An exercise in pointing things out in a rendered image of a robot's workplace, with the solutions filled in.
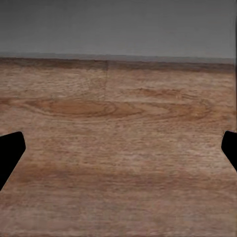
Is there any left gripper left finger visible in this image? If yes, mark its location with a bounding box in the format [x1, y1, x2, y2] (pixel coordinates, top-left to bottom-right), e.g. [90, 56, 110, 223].
[0, 131, 26, 191]

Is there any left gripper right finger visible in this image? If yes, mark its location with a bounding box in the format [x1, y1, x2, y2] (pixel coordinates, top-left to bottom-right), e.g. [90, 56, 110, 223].
[221, 131, 237, 171]

